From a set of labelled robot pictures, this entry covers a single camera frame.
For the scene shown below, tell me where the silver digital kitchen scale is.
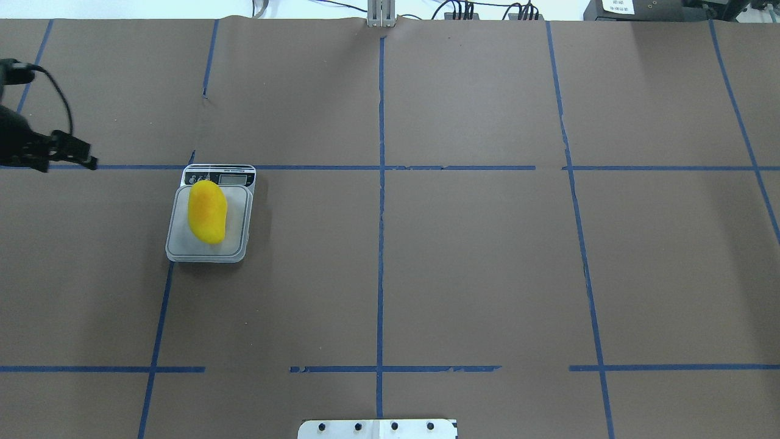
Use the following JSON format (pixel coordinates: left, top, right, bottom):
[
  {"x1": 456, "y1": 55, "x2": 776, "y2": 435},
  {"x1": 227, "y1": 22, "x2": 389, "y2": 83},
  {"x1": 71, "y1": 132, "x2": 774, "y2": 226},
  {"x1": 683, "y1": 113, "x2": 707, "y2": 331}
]
[{"x1": 165, "y1": 163, "x2": 256, "y2": 263}]

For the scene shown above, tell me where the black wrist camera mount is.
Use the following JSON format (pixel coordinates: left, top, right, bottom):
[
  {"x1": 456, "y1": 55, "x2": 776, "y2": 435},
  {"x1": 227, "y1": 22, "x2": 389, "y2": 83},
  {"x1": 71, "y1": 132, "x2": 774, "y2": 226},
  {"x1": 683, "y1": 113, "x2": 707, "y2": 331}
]
[{"x1": 1, "y1": 59, "x2": 35, "y2": 87}]

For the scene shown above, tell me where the aluminium frame post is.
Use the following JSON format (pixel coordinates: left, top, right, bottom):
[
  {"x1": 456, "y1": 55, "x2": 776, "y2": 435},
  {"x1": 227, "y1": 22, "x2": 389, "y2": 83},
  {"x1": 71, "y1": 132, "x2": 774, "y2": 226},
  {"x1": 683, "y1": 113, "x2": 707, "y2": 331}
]
[{"x1": 367, "y1": 0, "x2": 398, "y2": 27}]

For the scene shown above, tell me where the black camera cable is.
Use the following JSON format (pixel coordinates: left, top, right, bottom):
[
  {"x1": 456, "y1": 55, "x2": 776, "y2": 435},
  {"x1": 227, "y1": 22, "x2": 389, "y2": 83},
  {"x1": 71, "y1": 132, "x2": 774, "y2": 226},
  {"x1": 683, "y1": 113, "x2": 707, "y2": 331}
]
[{"x1": 24, "y1": 63, "x2": 75, "y2": 137}]

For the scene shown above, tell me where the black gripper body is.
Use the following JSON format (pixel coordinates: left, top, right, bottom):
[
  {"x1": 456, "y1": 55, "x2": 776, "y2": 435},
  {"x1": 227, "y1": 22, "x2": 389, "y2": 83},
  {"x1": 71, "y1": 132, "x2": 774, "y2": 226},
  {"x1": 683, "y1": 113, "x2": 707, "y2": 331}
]
[{"x1": 1, "y1": 105, "x2": 50, "y2": 168}]

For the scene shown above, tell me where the yellow mango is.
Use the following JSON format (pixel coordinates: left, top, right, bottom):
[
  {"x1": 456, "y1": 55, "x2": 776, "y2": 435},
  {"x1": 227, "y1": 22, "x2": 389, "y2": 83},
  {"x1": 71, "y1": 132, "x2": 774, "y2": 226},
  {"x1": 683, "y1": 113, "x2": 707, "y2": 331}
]
[{"x1": 187, "y1": 180, "x2": 228, "y2": 244}]

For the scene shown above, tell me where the black computer box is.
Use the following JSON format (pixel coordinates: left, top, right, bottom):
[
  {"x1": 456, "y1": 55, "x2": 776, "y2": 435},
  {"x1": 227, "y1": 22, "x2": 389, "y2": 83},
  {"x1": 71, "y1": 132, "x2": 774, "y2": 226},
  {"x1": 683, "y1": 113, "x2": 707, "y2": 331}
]
[{"x1": 583, "y1": 1, "x2": 709, "y2": 22}]

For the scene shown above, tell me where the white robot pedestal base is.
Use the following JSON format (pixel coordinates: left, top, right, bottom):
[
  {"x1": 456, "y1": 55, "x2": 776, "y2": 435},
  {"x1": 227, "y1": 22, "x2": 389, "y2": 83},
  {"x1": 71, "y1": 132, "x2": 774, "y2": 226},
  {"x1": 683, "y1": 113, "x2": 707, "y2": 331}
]
[{"x1": 296, "y1": 418, "x2": 459, "y2": 438}]

